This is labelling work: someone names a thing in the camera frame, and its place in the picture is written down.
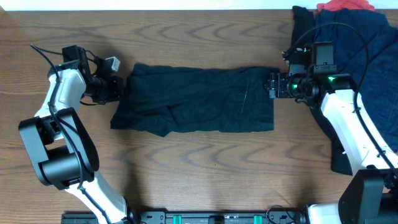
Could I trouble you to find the black shorts with white waistband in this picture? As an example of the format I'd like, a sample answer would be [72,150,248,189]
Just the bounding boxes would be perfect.
[110,63,279,137]

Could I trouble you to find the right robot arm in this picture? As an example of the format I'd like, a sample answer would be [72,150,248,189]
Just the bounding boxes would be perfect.
[265,73,397,223]

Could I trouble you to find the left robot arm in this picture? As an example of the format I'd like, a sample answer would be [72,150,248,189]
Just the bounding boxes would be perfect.
[18,60,132,223]

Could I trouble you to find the black garment under pile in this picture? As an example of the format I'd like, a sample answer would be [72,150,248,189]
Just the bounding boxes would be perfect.
[291,6,353,175]

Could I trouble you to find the navy blue garment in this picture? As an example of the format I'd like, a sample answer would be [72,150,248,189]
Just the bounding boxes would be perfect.
[314,9,397,151]

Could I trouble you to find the red garment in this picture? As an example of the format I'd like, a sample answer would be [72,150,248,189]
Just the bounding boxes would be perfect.
[317,0,375,12]

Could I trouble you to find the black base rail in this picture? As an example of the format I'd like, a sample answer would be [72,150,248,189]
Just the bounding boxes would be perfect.
[60,211,308,224]

